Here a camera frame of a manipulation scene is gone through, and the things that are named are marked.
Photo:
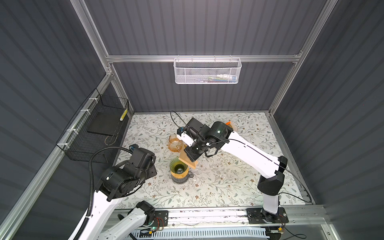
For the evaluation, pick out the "items in white basket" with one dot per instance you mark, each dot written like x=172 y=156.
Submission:
x=220 y=79

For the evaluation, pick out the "bamboo ring holder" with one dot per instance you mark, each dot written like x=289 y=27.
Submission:
x=180 y=175

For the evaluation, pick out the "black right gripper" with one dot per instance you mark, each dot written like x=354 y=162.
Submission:
x=191 y=155

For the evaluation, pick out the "black wire basket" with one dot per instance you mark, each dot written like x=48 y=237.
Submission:
x=77 y=143

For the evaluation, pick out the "grey glass carafe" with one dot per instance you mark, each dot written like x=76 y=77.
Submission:
x=181 y=181

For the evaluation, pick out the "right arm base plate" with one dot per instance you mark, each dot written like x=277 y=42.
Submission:
x=260 y=216

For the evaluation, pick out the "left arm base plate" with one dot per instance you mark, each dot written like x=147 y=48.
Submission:
x=160 y=219

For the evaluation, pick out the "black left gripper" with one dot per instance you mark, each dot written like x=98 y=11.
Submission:
x=153 y=170

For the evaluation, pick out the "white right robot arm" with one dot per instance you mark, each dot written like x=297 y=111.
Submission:
x=224 y=138

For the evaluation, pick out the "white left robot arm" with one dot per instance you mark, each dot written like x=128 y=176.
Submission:
x=116 y=184

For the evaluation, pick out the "orange glass carafe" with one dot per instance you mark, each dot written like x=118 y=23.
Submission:
x=175 y=145

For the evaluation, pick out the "green glass dripper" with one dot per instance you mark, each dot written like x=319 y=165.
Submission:
x=178 y=167

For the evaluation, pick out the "white wire basket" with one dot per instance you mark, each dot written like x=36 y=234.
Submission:
x=190 y=71

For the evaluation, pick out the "white slotted cable duct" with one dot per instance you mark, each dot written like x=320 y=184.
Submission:
x=204 y=233

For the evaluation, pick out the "yellow marker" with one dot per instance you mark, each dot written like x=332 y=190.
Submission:
x=124 y=115

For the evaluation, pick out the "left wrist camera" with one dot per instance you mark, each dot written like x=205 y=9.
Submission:
x=133 y=147

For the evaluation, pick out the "orange coffee filter pack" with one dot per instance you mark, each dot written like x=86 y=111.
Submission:
x=232 y=125

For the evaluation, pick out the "black flat pad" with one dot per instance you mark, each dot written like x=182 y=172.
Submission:
x=105 y=124

